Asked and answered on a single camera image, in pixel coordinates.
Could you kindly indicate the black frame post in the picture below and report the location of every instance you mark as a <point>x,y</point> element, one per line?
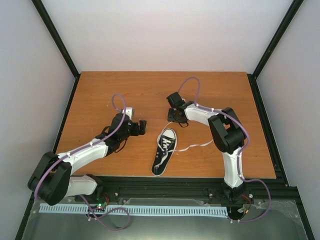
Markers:
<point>50,26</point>
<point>280,31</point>

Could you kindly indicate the black aluminium frame rail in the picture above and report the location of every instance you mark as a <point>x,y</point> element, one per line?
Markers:
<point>209,190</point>

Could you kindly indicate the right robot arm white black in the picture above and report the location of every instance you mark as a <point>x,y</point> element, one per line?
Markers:
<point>227,133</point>

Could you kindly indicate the left black frame post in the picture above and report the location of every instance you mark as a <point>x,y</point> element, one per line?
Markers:
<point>50,26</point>

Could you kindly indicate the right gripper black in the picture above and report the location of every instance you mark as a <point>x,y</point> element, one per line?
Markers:
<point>170,117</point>

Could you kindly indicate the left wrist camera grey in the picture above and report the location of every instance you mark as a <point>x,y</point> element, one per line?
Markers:
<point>130,111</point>

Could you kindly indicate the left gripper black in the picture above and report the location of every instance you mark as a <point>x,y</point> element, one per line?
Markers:
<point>142,128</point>

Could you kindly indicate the right black frame post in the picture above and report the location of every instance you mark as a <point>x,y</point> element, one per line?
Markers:
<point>280,31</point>

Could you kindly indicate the light blue cable duct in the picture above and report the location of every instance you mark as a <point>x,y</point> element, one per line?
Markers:
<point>142,210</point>

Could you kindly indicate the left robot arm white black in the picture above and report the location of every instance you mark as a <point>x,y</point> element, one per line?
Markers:
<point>53,179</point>

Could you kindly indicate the white shoelace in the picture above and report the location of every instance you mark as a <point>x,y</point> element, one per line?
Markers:
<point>195,146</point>

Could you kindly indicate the black white sneaker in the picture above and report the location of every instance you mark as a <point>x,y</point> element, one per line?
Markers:
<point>159,167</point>

